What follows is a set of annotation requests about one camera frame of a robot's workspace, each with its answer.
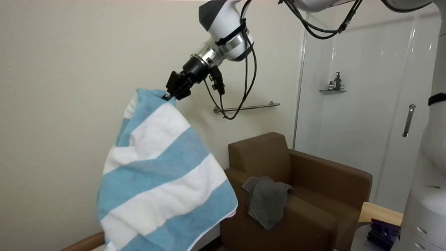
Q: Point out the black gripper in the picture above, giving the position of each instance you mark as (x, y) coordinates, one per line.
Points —
(183, 81)

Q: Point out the blue white striped towel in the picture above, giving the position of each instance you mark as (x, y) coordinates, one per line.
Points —
(158, 186)

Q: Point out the grey towel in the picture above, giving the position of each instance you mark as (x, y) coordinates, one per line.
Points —
(267, 200)

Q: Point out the small metal shower shelf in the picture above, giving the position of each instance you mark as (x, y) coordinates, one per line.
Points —
(335, 88)

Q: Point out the white glass shower door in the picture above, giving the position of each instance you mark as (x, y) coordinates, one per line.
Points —
(363, 130)

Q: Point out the light wooden table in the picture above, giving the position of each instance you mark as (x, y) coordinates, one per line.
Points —
(381, 214)

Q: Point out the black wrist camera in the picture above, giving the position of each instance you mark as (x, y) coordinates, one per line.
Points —
(218, 81)

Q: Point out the metal wall towel bar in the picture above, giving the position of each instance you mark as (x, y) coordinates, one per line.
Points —
(265, 107)

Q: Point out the brown wooden rail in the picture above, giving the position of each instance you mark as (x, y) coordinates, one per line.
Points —
(85, 242)

